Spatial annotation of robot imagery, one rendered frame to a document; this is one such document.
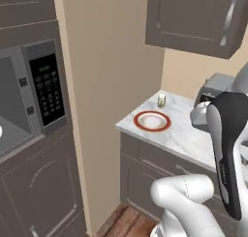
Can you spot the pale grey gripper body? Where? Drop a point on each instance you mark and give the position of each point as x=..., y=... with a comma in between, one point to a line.
x=199, y=115

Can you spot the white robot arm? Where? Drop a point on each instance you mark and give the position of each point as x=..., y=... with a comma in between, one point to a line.
x=189, y=195

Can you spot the red rimmed white plate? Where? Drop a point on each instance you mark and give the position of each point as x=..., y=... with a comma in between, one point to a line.
x=152, y=121

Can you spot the grey counter drawer front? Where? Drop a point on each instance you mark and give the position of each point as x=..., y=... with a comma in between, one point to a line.
x=161, y=158

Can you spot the grey open microwave oven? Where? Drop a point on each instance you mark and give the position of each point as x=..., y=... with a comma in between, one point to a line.
x=38, y=95

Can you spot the grey cupboard door above microwave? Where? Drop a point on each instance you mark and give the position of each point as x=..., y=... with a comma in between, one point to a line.
x=25, y=5

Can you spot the grey toaster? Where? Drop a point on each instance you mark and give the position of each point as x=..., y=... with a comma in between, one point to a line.
x=217, y=85

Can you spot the small pale shaker jar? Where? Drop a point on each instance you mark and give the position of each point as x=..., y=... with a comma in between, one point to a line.
x=161, y=101

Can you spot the grey tall cupboard door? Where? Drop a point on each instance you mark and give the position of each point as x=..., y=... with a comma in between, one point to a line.
x=38, y=189

